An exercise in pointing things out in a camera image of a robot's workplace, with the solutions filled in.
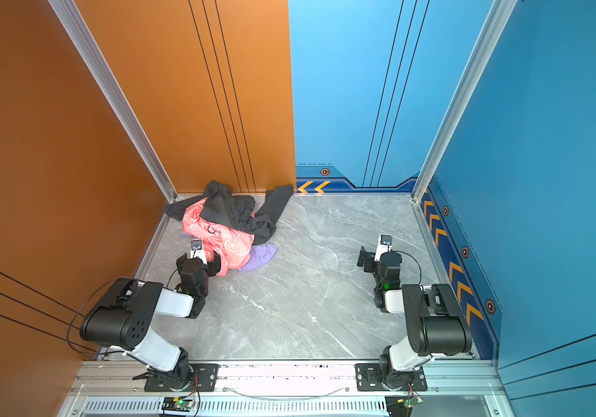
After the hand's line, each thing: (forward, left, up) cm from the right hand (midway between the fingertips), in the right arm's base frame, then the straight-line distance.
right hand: (374, 248), depth 94 cm
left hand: (-1, +63, +1) cm, 63 cm away
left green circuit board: (-45, +62, -8) cm, 77 cm away
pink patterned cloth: (+1, +51, +1) cm, 51 cm away
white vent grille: (-46, +42, -7) cm, 63 cm away
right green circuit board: (-45, -3, -7) cm, 46 cm away
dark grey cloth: (+16, +57, +7) cm, 60 cm away
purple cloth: (+1, +43, -5) cm, 43 cm away
